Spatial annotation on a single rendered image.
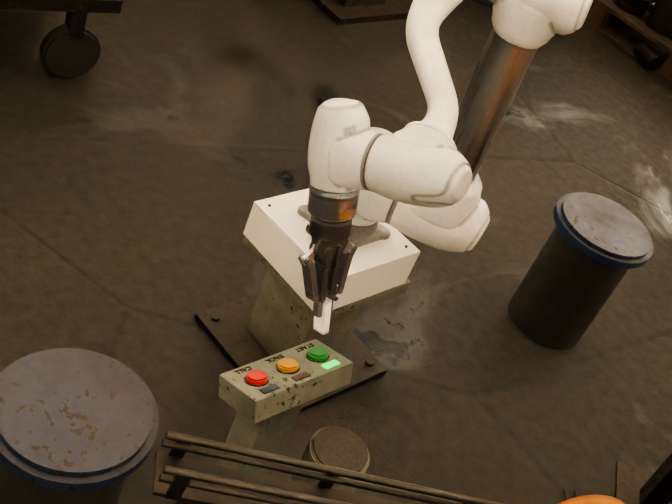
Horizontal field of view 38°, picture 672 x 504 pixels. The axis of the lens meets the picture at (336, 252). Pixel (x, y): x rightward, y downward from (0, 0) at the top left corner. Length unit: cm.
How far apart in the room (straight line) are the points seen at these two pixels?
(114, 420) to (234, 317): 92
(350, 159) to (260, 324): 110
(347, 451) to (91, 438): 47
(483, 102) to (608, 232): 101
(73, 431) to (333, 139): 72
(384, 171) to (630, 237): 155
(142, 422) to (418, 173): 72
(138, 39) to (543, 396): 200
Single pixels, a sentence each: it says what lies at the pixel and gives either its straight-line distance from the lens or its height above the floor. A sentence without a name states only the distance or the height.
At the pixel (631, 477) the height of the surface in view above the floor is 1.
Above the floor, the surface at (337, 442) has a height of 52.
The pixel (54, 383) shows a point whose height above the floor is 43.
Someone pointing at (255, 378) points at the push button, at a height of 61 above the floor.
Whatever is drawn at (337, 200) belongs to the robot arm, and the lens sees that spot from 171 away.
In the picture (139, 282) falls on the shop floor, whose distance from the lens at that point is 280.
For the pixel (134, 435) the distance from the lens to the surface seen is 190.
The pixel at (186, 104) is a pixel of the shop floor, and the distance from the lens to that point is 357.
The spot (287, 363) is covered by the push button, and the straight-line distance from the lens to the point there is 185.
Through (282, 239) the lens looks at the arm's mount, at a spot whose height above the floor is 44.
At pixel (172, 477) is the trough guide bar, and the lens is 147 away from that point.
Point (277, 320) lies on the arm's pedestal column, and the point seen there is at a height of 14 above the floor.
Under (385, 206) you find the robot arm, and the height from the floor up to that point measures 62.
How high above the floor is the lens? 191
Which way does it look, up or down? 37 degrees down
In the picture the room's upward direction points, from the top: 23 degrees clockwise
